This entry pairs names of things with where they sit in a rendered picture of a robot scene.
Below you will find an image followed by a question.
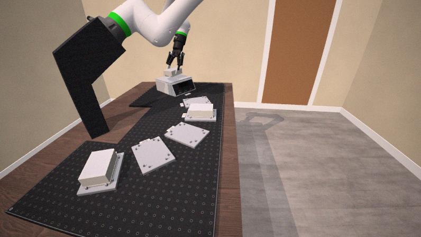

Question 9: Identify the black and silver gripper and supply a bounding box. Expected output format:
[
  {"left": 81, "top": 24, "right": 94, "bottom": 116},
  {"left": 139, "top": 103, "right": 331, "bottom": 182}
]
[{"left": 166, "top": 41, "right": 185, "bottom": 75}]

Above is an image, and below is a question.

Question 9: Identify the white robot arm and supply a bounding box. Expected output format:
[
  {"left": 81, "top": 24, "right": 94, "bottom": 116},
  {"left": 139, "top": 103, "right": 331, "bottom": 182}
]
[{"left": 98, "top": 0, "right": 203, "bottom": 47}]

